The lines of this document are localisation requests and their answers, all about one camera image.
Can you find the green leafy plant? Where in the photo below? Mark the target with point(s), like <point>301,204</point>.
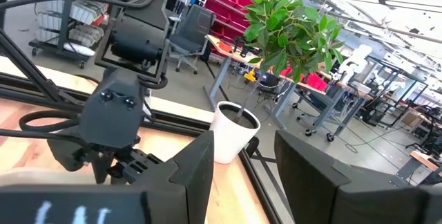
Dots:
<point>293,34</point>

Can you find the dark office chair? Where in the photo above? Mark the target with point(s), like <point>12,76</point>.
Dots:
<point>191,34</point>

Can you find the white robot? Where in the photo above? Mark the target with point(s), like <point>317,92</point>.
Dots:
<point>355,61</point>

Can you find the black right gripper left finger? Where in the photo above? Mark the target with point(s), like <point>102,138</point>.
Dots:
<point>186,182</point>

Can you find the white plant pot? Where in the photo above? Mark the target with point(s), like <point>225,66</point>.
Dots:
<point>231,137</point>

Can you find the red storage bins rack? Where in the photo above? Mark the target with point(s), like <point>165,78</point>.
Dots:
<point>228,6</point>

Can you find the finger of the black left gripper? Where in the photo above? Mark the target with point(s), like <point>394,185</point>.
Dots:
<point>103,170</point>

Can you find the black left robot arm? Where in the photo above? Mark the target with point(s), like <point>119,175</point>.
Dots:
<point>138,37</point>

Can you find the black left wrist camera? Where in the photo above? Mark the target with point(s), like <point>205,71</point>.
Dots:
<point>110,113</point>

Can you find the wooden workbench with grey legs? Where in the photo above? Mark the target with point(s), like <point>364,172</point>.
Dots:
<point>321,96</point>

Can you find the shelf cart with white bins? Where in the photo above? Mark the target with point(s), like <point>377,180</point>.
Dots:
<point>76,13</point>

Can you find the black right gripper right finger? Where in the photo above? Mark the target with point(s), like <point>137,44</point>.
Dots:
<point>304,175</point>

